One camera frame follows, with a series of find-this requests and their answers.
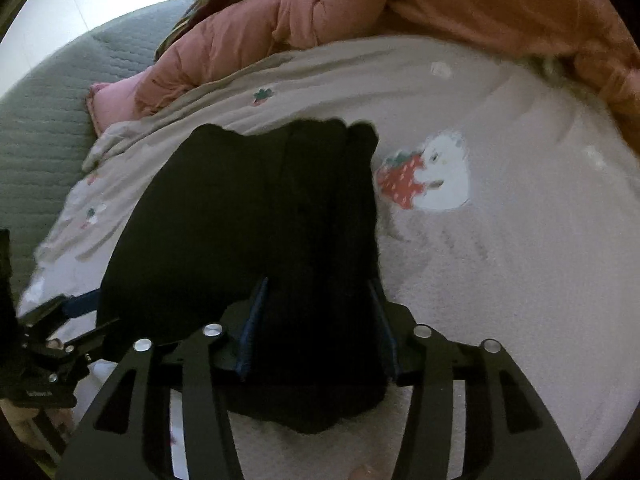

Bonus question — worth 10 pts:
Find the black t-shirt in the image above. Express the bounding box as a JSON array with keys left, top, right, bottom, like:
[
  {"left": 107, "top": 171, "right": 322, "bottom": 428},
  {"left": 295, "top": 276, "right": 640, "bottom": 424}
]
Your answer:
[{"left": 96, "top": 119, "right": 392, "bottom": 434}]

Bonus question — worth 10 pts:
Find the person's hand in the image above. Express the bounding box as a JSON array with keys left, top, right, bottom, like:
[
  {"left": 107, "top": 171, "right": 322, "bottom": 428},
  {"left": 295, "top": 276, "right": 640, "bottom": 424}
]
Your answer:
[{"left": 348, "top": 464, "right": 386, "bottom": 480}]

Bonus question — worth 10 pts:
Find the grey-green quilted headboard cushion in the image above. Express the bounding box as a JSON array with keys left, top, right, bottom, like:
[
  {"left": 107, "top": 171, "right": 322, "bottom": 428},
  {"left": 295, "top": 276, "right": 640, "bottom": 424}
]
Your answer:
[{"left": 1, "top": 0, "right": 195, "bottom": 296}]

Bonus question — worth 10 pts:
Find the beige cartoon print blanket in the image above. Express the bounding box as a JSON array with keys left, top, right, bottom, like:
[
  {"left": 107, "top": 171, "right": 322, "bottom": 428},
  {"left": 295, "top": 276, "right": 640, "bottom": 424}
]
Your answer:
[{"left": 18, "top": 36, "right": 639, "bottom": 474}]

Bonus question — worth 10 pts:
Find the pink puffy duvet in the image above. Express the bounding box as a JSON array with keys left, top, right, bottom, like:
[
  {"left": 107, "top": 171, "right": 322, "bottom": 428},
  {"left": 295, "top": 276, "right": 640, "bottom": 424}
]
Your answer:
[{"left": 87, "top": 0, "right": 639, "bottom": 148}]

